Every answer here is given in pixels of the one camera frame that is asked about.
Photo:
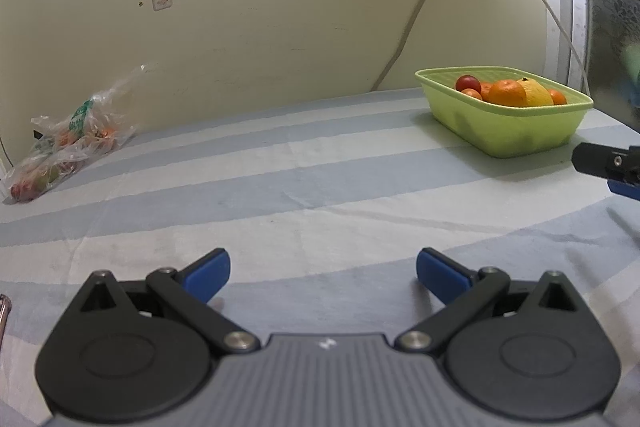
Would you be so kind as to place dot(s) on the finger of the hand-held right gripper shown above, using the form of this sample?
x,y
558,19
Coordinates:
x,y
595,159

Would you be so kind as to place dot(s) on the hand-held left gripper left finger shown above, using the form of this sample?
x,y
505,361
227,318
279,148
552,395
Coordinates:
x,y
210,274

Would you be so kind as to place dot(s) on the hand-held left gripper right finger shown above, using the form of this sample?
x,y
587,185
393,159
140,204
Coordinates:
x,y
440,274

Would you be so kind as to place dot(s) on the orange cherry tomato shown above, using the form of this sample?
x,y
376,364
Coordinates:
x,y
471,95
558,97

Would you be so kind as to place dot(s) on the large yellow grapefruit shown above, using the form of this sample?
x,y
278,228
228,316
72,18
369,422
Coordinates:
x,y
537,94

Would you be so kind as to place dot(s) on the light green plastic basket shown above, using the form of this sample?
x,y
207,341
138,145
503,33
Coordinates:
x,y
500,132

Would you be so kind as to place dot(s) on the tangerine with dark stem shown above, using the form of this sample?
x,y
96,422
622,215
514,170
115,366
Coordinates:
x,y
506,93

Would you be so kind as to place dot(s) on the orange tangerine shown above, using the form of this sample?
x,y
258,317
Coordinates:
x,y
485,88

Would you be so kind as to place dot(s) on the red cherry tomato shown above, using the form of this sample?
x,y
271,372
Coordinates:
x,y
467,83

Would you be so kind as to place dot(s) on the striped bed sheet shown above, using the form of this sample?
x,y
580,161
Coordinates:
x,y
250,207

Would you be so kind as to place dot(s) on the clear plastic bag of produce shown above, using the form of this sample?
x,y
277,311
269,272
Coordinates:
x,y
75,137

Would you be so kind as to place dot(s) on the white wall sticker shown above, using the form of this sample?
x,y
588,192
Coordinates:
x,y
161,1

